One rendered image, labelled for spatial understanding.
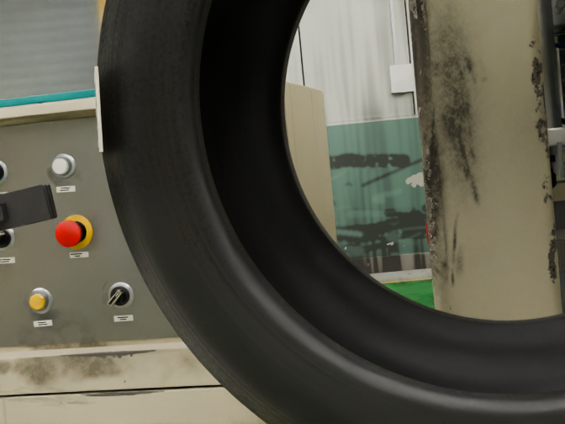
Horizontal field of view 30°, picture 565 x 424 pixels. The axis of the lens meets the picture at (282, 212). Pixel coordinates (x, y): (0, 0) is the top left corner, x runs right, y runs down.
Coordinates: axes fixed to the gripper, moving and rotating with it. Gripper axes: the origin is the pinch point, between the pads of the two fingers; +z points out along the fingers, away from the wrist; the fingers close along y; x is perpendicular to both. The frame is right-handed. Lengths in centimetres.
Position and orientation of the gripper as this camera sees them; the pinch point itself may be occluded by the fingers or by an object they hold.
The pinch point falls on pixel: (13, 209)
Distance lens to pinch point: 92.2
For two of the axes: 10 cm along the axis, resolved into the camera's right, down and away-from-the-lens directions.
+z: 9.5, -2.2, -2.2
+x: 2.3, 9.7, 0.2
